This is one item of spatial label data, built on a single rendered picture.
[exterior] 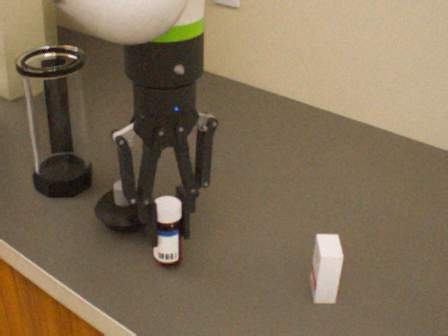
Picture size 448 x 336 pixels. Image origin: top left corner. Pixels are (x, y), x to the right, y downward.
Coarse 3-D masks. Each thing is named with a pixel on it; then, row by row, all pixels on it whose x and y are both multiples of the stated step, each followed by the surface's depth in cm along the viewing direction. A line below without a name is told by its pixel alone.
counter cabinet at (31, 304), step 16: (0, 272) 102; (16, 272) 97; (0, 288) 105; (16, 288) 100; (32, 288) 95; (0, 304) 108; (16, 304) 103; (32, 304) 98; (48, 304) 93; (0, 320) 111; (16, 320) 106; (32, 320) 100; (48, 320) 96; (64, 320) 92; (80, 320) 88
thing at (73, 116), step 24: (48, 48) 97; (72, 48) 97; (48, 96) 91; (72, 96) 93; (48, 120) 93; (72, 120) 95; (48, 144) 95; (72, 144) 96; (48, 168) 97; (72, 168) 98
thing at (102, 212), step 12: (120, 180) 92; (108, 192) 94; (120, 192) 90; (96, 204) 93; (108, 204) 92; (120, 204) 91; (132, 204) 91; (108, 216) 90; (120, 216) 89; (132, 216) 89; (108, 228) 92; (120, 228) 90; (132, 228) 91
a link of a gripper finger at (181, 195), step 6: (180, 186) 82; (180, 192) 81; (180, 198) 81; (186, 198) 80; (186, 204) 80; (186, 210) 80; (186, 216) 81; (186, 222) 81; (186, 228) 82; (186, 234) 82
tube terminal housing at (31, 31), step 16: (0, 0) 123; (16, 0) 126; (32, 0) 129; (0, 16) 124; (16, 16) 127; (32, 16) 130; (48, 16) 140; (0, 32) 126; (16, 32) 128; (32, 32) 132; (48, 32) 140; (0, 48) 128; (16, 48) 130; (32, 48) 133; (0, 64) 130; (0, 80) 133; (16, 80) 132; (16, 96) 134
